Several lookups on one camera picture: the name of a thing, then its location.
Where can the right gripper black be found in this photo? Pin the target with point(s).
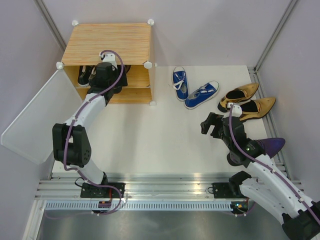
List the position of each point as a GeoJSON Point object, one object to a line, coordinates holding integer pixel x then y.
{"type": "Point", "coordinates": [213, 119]}

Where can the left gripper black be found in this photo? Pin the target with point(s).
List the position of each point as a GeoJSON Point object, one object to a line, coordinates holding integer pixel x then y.
{"type": "Point", "coordinates": [122, 82]}

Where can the black canvas sneaker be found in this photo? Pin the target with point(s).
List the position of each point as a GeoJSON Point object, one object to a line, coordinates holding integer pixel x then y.
{"type": "Point", "coordinates": [83, 75]}
{"type": "Point", "coordinates": [92, 75]}

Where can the blue canvas sneaker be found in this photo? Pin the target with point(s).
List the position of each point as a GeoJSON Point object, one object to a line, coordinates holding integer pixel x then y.
{"type": "Point", "coordinates": [180, 83]}
{"type": "Point", "coordinates": [202, 95]}

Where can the purple loafer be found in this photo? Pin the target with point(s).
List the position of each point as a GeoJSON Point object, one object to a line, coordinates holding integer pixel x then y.
{"type": "Point", "coordinates": [254, 148]}
{"type": "Point", "coordinates": [127, 68]}

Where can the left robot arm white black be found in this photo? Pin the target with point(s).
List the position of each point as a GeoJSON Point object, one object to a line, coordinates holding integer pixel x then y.
{"type": "Point", "coordinates": [71, 145]}

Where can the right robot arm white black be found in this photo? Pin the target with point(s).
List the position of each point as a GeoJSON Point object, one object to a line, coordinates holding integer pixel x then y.
{"type": "Point", "coordinates": [261, 180]}

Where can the wooden shoe cabinet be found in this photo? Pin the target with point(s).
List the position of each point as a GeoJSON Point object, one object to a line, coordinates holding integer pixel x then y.
{"type": "Point", "coordinates": [132, 41]}

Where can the frosted white cabinet door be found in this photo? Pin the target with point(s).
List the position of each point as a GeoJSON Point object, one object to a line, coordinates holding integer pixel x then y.
{"type": "Point", "coordinates": [30, 133]}

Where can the gold loafer upper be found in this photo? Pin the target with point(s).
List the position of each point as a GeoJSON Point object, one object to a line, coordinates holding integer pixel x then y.
{"type": "Point", "coordinates": [240, 94]}

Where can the gold loafer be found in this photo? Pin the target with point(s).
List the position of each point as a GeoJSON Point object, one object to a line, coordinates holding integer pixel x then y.
{"type": "Point", "coordinates": [240, 94]}
{"type": "Point", "coordinates": [257, 108]}

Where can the gold loafer lower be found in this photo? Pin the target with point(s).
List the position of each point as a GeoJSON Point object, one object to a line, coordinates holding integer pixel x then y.
{"type": "Point", "coordinates": [257, 108]}

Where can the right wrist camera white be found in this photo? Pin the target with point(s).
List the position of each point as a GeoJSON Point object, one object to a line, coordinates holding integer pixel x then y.
{"type": "Point", "coordinates": [235, 109]}

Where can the aluminium mounting rail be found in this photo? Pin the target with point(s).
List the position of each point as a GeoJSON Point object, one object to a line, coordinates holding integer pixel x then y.
{"type": "Point", "coordinates": [138, 187]}

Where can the left aluminium frame post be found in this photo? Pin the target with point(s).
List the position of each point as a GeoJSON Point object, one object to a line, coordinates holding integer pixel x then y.
{"type": "Point", "coordinates": [50, 23]}

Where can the aluminium frame post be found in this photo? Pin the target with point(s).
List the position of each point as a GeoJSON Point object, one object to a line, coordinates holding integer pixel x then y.
{"type": "Point", "coordinates": [50, 23]}
{"type": "Point", "coordinates": [276, 33]}

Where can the white slotted cable duct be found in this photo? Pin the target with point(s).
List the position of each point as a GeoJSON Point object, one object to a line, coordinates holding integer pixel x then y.
{"type": "Point", "coordinates": [140, 205]}

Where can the right aluminium frame post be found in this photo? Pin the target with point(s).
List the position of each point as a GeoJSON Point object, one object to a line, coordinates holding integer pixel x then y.
{"type": "Point", "coordinates": [276, 33]}

